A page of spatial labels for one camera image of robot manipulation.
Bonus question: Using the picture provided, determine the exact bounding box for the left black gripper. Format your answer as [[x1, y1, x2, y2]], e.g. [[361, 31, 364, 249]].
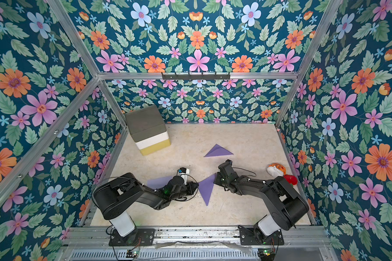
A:
[[169, 183, 199, 203]]

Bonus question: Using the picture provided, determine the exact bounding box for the purple square paper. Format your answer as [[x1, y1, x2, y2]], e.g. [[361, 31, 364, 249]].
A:
[[199, 174, 216, 206], [205, 144, 233, 157]]

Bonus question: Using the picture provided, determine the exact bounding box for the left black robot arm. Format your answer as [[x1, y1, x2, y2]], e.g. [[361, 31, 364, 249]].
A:
[[93, 169, 199, 238]]

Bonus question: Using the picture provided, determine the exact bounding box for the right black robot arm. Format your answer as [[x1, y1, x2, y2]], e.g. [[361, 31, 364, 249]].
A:
[[215, 160, 309, 240]]

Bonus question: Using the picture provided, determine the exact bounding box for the left pale purple paper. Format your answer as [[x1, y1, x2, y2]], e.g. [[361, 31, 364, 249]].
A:
[[147, 176, 173, 189]]

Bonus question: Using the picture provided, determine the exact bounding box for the orange white plush toy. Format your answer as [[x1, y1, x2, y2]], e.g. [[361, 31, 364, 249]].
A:
[[266, 163, 286, 178]]

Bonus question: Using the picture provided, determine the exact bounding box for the red plush toy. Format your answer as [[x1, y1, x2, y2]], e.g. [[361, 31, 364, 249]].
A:
[[284, 175, 298, 186]]

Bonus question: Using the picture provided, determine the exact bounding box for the grey white yellow block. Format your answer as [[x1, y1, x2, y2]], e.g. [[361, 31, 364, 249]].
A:
[[125, 105, 171, 156]]

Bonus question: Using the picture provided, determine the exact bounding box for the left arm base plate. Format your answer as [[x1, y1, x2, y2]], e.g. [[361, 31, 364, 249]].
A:
[[109, 228, 155, 247]]

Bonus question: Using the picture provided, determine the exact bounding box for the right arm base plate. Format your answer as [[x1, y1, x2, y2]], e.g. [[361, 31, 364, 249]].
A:
[[237, 225, 284, 246]]

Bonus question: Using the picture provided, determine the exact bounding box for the black hook rail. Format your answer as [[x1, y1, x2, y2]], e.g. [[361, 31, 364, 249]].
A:
[[161, 72, 231, 81]]

